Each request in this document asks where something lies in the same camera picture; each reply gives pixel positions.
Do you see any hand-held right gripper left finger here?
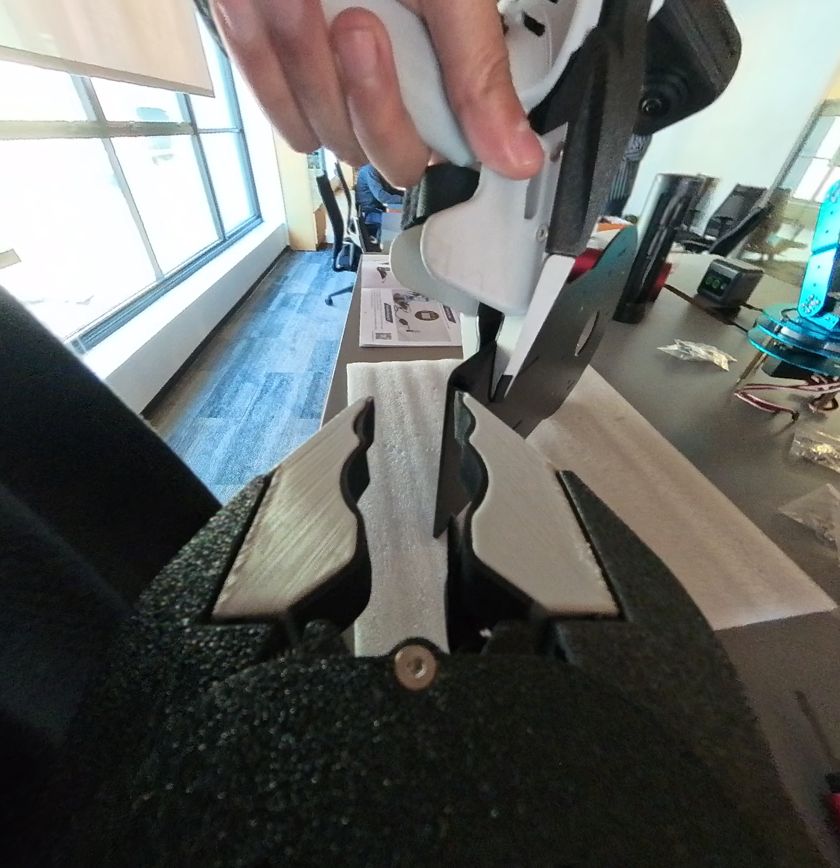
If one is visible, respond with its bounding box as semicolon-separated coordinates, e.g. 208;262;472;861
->
213;396;377;621

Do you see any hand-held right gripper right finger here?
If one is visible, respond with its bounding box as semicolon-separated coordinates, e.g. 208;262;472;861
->
461;392;621;619

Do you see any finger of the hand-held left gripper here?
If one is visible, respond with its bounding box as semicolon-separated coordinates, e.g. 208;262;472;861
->
476;255;578;399

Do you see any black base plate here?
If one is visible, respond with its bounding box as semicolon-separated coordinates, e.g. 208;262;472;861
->
432;226;639;541

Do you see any instruction booklet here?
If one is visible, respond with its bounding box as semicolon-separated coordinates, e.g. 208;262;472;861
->
359;254;465;348

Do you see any person's left hand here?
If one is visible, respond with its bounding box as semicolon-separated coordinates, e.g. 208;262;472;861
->
210;0;547;189

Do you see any white foam sheet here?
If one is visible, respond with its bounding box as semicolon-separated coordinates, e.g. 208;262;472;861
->
345;356;838;659

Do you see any crumpled clear bag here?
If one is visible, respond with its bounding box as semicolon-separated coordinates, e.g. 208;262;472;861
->
657;339;738;372

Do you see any black office chair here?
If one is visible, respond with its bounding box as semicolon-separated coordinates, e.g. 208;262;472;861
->
678;183;790;257
315;159;363;306

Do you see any black device with green display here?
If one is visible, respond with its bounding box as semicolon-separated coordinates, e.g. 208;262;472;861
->
697;256;764;314

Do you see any person's black clothing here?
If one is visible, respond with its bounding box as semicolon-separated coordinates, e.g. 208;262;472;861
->
0;271;221;868

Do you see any pile of small screw bags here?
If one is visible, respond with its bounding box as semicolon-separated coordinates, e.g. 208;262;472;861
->
776;430;840;564

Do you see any large window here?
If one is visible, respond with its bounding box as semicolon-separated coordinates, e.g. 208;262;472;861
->
0;41;265;340

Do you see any beige roller blind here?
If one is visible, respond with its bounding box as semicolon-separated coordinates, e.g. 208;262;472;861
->
0;0;217;99

